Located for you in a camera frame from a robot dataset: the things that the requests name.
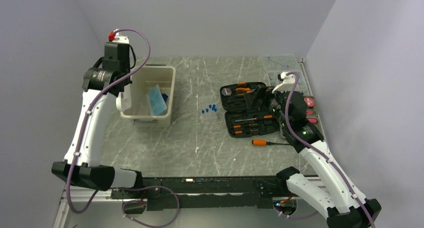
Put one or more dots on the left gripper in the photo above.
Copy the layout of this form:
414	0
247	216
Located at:
128	67

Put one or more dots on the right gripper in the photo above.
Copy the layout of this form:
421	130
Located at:
252	98

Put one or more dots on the beige plastic bin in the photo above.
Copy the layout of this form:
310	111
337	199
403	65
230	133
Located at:
143	81

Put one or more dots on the blue plastic bag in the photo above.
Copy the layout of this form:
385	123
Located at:
156	102

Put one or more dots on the white tray lid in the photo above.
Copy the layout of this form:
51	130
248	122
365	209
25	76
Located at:
124	99

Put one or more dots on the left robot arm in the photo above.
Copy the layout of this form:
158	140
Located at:
101	86

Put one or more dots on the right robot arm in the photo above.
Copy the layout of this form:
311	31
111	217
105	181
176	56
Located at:
342	205

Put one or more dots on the black orange tool case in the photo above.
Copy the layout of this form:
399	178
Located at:
242	122

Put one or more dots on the clear compartment organizer box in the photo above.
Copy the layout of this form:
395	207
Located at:
274	65

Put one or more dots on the clear test tube rack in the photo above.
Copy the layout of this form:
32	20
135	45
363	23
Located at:
203	103

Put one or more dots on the red tape measure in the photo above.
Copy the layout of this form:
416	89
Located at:
310	102

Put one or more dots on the grey tool tray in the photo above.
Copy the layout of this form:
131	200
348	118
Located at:
311	113

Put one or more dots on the orange handled pliers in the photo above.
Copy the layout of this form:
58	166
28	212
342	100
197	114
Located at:
240	91

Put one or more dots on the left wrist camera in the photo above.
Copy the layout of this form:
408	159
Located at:
116	37

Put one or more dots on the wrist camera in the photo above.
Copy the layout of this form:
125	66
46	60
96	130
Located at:
287	81
116	37

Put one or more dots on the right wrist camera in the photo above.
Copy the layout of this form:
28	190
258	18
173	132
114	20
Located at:
287	81

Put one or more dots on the orange handled screwdriver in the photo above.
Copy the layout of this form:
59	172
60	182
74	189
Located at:
259	142

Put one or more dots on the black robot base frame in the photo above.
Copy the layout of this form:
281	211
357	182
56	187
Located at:
160	193

